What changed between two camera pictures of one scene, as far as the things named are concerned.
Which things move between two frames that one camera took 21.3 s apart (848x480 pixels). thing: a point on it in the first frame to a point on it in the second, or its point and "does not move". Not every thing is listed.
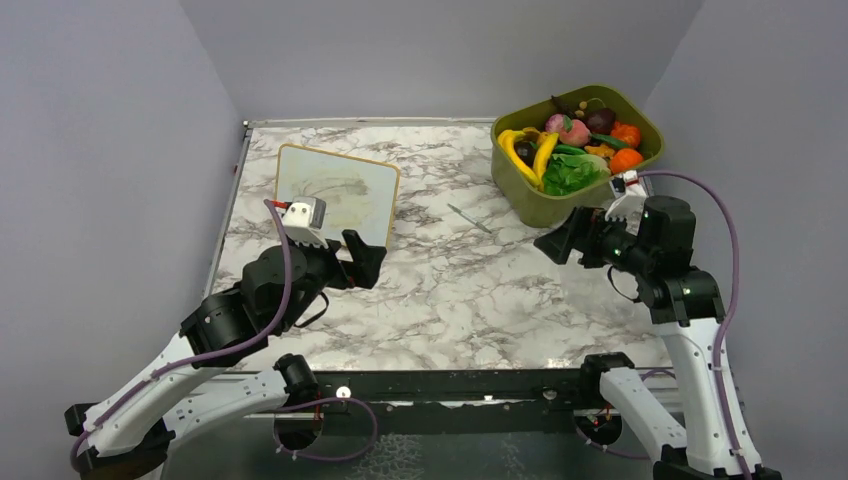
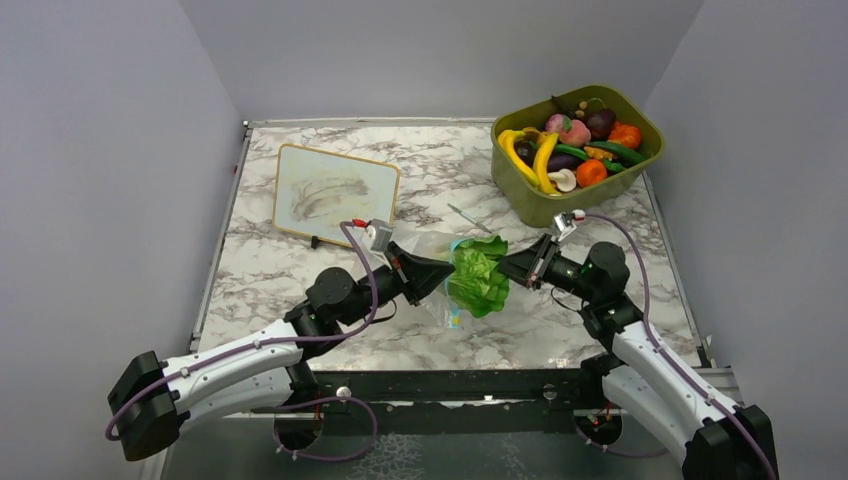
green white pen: [469, 218] does not move
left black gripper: [367, 260] to [415, 275]
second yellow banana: [507, 142] does not move
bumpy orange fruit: [628, 133] does not move
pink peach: [578, 135] does not move
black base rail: [458, 403] does not move
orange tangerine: [625, 159] to [590, 171]
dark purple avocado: [601, 121] does not move
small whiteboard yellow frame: [360, 195] does not move
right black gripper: [590, 223] to [529, 266]
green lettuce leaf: [572, 174] to [477, 286]
